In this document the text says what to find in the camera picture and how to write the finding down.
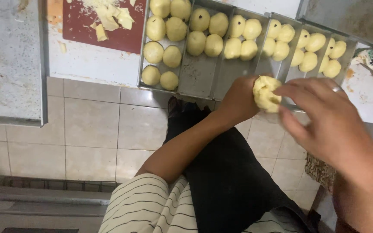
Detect grey metal tray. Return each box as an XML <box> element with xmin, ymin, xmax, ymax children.
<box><xmin>297</xmin><ymin>0</ymin><xmax>373</xmax><ymax>54</ymax></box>

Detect pale yellow dough piece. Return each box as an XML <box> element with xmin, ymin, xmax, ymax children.
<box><xmin>253</xmin><ymin>75</ymin><xmax>283</xmax><ymax>113</ymax></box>

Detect person's left hand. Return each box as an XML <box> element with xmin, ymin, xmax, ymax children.
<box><xmin>219</xmin><ymin>75</ymin><xmax>273</xmax><ymax>126</ymax></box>

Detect striped white shirt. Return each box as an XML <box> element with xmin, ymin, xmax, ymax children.
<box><xmin>98</xmin><ymin>174</ymin><xmax>305</xmax><ymax>233</ymax></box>

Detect dark red cutting board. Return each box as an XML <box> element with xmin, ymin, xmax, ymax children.
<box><xmin>62</xmin><ymin>0</ymin><xmax>147</xmax><ymax>54</ymax></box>

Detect rows of yellow dough balls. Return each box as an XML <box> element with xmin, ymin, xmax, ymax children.
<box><xmin>141</xmin><ymin>0</ymin><xmax>348</xmax><ymax>91</ymax></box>

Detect metal compartment baking tray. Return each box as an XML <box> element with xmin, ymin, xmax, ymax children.
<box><xmin>137</xmin><ymin>0</ymin><xmax>359</xmax><ymax>112</ymax></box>

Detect black apron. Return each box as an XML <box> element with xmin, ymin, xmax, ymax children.
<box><xmin>163</xmin><ymin>96</ymin><xmax>315</xmax><ymax>233</ymax></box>

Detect person's right hand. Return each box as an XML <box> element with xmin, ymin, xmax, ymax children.
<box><xmin>273</xmin><ymin>78</ymin><xmax>373</xmax><ymax>187</ymax></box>

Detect pile of cheese pieces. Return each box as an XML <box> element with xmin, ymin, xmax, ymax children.
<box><xmin>80</xmin><ymin>0</ymin><xmax>136</xmax><ymax>42</ymax></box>

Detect grey metal rack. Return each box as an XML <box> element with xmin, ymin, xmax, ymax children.
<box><xmin>0</xmin><ymin>174</ymin><xmax>120</xmax><ymax>233</ymax></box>

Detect woven brown stool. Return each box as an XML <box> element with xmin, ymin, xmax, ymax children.
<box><xmin>305</xmin><ymin>153</ymin><xmax>337</xmax><ymax>194</ymax></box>

